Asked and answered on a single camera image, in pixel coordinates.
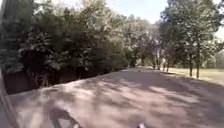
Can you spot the grass field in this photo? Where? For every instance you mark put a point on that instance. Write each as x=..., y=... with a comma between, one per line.
x=200, y=73

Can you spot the pale dirt path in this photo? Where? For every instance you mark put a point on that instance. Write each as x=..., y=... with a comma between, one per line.
x=133, y=96

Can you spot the row of trees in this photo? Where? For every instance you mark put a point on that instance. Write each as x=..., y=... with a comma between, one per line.
x=193, y=30

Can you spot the dense green wood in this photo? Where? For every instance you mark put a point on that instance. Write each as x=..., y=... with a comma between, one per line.
x=66, y=43

